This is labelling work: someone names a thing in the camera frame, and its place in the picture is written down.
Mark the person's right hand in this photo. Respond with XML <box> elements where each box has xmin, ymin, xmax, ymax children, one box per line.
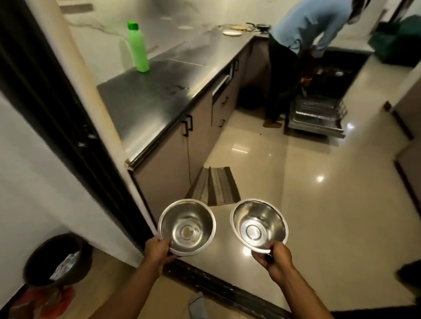
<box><xmin>251</xmin><ymin>241</ymin><xmax>294</xmax><ymax>286</ymax></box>

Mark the person's left hand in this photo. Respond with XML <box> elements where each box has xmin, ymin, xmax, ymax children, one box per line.
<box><xmin>143</xmin><ymin>236</ymin><xmax>178</xmax><ymax>272</ymax></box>

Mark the steel bowl with residue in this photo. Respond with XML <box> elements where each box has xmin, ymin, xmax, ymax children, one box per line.
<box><xmin>157</xmin><ymin>199</ymin><xmax>216</xmax><ymax>257</ymax></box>

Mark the person's left forearm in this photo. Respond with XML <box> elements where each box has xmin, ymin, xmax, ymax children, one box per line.
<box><xmin>89</xmin><ymin>263</ymin><xmax>162</xmax><ymax>319</ymax></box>

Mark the person's right forearm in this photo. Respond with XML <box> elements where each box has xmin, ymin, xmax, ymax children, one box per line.
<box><xmin>276</xmin><ymin>268</ymin><xmax>334</xmax><ymax>319</ymax></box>

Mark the striped floor mat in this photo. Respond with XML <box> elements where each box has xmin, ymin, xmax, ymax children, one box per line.
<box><xmin>185</xmin><ymin>166</ymin><xmax>241</xmax><ymax>207</ymax></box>

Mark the dark round waste bin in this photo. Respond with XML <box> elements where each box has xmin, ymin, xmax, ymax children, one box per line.
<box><xmin>23</xmin><ymin>233</ymin><xmax>93</xmax><ymax>290</ymax></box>

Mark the beige kitchen cabinet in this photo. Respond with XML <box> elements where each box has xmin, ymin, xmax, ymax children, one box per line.
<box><xmin>128</xmin><ymin>36</ymin><xmax>273</xmax><ymax>227</ymax></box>

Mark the red cloth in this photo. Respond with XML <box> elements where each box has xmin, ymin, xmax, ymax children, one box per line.
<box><xmin>8</xmin><ymin>285</ymin><xmax>76</xmax><ymax>319</ymax></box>

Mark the green plastic bottle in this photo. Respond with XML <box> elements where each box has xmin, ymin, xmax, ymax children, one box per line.
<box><xmin>127</xmin><ymin>21</ymin><xmax>150</xmax><ymax>73</ymax></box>

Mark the green bag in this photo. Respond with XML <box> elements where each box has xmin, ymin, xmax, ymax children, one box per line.
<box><xmin>368</xmin><ymin>15</ymin><xmax>421</xmax><ymax>68</ymax></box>

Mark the black door frame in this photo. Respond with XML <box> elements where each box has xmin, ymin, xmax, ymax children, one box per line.
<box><xmin>0</xmin><ymin>0</ymin><xmax>155</xmax><ymax>252</ymax></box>

